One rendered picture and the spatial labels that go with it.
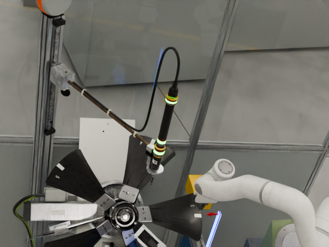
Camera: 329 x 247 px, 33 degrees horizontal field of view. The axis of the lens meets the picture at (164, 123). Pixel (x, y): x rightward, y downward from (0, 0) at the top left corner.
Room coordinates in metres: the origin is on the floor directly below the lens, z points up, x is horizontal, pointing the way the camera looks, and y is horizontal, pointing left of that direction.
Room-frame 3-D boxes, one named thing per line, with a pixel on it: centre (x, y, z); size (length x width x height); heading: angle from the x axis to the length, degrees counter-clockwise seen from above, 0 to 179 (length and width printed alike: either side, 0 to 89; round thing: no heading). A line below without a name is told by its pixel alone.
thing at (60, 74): (2.09, 0.50, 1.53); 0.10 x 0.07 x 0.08; 54
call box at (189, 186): (2.11, -0.25, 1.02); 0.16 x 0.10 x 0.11; 19
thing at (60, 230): (1.62, 0.33, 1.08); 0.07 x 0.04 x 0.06; 119
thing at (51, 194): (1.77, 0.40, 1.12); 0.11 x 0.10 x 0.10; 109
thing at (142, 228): (1.76, -0.04, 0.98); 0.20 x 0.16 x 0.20; 19
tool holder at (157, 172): (1.73, 0.00, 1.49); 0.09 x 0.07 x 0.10; 54
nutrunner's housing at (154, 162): (1.72, 0.00, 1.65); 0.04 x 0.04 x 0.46
